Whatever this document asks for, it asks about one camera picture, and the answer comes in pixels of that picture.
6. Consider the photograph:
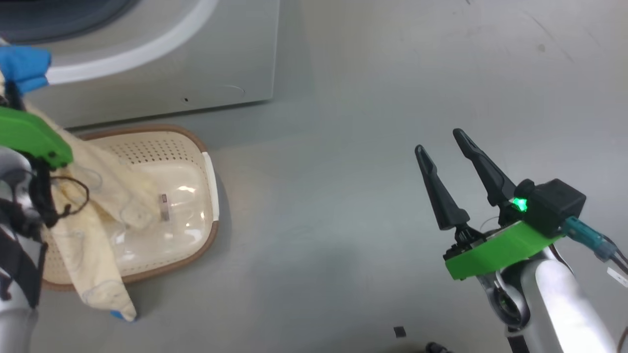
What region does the thin black left gripper cable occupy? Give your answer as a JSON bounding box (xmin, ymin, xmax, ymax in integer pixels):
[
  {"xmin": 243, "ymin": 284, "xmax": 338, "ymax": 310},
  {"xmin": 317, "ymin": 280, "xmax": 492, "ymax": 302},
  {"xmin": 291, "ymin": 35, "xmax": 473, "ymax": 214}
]
[{"xmin": 28, "ymin": 159, "xmax": 91, "ymax": 229}]

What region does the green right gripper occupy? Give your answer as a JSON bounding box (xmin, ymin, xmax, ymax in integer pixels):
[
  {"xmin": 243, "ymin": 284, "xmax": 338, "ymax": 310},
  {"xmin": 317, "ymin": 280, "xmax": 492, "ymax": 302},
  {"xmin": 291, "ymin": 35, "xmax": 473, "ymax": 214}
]
[{"xmin": 415, "ymin": 128, "xmax": 566, "ymax": 281}]

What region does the teal right camera cable connector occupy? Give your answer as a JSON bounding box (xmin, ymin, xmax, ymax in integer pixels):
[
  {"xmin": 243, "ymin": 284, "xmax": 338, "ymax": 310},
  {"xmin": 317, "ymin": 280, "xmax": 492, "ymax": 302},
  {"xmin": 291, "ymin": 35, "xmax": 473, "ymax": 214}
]
[{"xmin": 564, "ymin": 218, "xmax": 628, "ymax": 275}]

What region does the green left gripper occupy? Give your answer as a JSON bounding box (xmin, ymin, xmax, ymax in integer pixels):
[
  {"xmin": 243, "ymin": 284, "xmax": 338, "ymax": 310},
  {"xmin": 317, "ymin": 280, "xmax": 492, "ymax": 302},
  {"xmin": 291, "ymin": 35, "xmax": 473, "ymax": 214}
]
[{"xmin": 0, "ymin": 81, "xmax": 75, "ymax": 170}]

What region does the white front-load washing machine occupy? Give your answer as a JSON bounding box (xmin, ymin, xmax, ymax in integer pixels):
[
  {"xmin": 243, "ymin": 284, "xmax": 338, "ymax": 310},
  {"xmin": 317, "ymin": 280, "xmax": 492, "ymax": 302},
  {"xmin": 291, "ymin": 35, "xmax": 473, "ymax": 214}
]
[{"xmin": 0, "ymin": 0, "xmax": 281, "ymax": 129}]

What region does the cream perforated laundry basket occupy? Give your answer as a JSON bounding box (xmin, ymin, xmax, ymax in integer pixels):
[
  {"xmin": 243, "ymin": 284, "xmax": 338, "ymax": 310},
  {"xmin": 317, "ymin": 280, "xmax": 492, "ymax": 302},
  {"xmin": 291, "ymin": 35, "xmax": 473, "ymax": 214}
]
[{"xmin": 42, "ymin": 124, "xmax": 221, "ymax": 291}]

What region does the cream garment with blue patch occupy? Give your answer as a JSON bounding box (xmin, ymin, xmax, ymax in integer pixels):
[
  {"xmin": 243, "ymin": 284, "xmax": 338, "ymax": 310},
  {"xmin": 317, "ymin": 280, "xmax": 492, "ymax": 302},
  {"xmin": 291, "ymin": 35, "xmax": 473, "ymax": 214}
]
[{"xmin": 0, "ymin": 44, "xmax": 170, "ymax": 323}]

